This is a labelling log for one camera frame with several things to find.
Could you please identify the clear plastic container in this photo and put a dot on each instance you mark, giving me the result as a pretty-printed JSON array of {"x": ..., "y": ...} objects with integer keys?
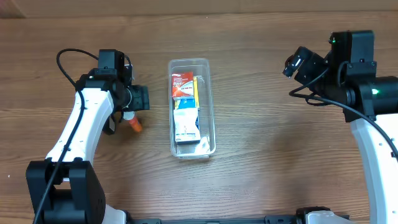
[{"x": 207, "y": 144}]

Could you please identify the red white medicine box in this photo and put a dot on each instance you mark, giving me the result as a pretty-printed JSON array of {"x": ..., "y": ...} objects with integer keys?
[{"x": 182, "y": 86}]

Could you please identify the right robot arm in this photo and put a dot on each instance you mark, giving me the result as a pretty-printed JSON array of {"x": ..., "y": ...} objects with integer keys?
[{"x": 346, "y": 77}]

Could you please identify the orange pill bottle white cap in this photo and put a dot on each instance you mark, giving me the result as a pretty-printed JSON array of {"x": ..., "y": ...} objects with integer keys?
[{"x": 133, "y": 121}]

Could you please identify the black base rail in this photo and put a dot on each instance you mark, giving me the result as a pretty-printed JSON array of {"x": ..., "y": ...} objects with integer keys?
[{"x": 268, "y": 219}]

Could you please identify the blue yellow cough drops box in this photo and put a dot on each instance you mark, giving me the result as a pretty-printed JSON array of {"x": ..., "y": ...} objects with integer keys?
[{"x": 189, "y": 103}]

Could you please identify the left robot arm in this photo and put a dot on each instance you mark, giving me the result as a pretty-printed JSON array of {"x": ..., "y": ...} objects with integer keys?
[{"x": 64, "y": 187}]

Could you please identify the white blue medicine box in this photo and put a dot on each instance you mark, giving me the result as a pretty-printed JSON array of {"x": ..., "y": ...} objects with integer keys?
[{"x": 186, "y": 125}]

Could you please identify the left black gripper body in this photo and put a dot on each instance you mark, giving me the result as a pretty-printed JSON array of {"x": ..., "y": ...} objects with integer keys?
[{"x": 111, "y": 125}]

